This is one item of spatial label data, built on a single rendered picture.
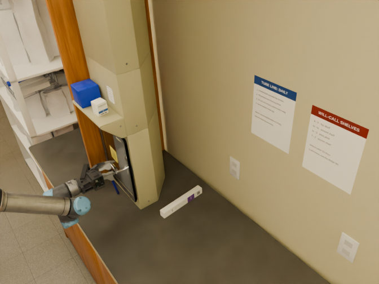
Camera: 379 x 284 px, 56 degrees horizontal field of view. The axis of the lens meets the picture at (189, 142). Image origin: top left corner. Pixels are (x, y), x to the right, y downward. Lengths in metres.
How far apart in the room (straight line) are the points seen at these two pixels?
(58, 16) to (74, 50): 0.17
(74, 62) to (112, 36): 0.42
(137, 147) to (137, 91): 0.28
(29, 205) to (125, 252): 0.51
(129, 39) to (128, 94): 0.23
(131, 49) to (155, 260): 0.93
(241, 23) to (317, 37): 0.34
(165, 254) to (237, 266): 0.33
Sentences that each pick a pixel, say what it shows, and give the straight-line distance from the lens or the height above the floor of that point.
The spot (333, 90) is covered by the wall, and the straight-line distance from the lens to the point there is 1.25.
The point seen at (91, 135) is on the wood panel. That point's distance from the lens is 2.01.
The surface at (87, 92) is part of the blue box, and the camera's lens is 1.70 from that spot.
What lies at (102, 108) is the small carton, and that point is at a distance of 1.62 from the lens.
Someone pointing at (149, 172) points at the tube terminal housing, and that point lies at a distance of 1.82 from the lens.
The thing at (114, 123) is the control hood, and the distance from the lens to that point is 1.57.
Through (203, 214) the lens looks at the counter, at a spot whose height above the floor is 0.94.
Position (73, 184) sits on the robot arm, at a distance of 1.73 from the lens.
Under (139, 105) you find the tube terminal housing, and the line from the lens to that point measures 1.60.
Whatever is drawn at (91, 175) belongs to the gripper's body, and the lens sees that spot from 1.74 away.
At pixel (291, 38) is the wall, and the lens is 1.30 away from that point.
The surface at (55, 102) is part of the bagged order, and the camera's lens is 2.89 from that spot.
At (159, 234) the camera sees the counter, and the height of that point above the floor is 0.94.
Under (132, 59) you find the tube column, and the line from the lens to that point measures 1.51.
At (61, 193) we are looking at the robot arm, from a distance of 1.72.
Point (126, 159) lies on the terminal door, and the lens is 1.73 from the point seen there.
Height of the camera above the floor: 2.30
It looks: 35 degrees down
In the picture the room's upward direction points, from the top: 4 degrees counter-clockwise
